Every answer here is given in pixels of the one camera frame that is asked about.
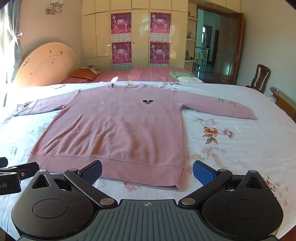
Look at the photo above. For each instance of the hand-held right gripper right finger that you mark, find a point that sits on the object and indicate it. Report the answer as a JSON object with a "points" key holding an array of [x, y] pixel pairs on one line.
{"points": [[204, 173]]}

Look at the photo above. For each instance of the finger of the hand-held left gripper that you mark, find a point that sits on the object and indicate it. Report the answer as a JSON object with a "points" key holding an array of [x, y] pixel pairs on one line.
{"points": [[27, 169], [3, 162]]}

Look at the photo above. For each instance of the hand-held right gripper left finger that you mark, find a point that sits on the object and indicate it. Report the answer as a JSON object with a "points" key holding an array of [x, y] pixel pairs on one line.
{"points": [[91, 173]]}

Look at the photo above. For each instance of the pink sweater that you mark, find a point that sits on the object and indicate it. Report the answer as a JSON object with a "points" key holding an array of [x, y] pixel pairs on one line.
{"points": [[115, 129]]}

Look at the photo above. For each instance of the white floral bed sheet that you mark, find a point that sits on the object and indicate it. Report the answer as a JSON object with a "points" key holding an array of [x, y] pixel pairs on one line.
{"points": [[242, 143]]}

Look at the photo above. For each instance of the white folded cloth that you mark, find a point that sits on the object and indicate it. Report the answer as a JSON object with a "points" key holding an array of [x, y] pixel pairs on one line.
{"points": [[189, 79]]}

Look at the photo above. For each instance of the orange striped pillow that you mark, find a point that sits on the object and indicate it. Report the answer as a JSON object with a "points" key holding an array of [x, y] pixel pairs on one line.
{"points": [[82, 74]]}

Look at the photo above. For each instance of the green folded cloth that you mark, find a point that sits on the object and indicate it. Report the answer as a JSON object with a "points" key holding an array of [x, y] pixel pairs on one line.
{"points": [[179, 74]]}

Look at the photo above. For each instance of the floral patterned pillow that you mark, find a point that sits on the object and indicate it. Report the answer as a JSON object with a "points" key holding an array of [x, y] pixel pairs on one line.
{"points": [[94, 69]]}

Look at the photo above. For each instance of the cream round headboard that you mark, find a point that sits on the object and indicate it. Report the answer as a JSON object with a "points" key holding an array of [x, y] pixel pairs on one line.
{"points": [[44, 64]]}

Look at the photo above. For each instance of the wooden bed footboard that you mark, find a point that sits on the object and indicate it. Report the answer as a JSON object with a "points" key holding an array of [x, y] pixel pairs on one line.
{"points": [[284, 102]]}

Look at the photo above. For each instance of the light curtain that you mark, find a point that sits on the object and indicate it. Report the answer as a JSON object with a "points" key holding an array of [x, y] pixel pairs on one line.
{"points": [[9, 53]]}

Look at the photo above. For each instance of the dark wooden chair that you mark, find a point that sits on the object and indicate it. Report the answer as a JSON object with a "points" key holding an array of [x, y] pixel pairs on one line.
{"points": [[261, 77]]}

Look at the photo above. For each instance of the pink bed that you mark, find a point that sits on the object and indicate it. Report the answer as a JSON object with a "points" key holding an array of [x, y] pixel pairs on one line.
{"points": [[143, 73]]}

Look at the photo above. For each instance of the stair railing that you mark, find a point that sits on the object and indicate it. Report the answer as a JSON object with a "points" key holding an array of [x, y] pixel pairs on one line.
{"points": [[202, 58]]}

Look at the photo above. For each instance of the brown wooden door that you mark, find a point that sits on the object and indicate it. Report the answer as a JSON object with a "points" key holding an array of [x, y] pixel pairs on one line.
{"points": [[227, 51]]}

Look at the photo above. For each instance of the cream corner shelf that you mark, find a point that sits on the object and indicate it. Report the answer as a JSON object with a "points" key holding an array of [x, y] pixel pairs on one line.
{"points": [[191, 40]]}

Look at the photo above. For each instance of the cream wardrobe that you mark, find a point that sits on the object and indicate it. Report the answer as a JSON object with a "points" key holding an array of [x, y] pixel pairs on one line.
{"points": [[141, 34]]}

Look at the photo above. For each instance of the purple wall poster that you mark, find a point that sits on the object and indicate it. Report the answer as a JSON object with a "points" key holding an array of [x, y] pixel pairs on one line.
{"points": [[159, 53], [121, 24], [160, 23], [121, 54]]}

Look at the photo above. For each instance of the wall lamp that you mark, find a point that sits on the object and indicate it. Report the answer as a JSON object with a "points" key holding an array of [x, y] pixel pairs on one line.
{"points": [[55, 7]]}

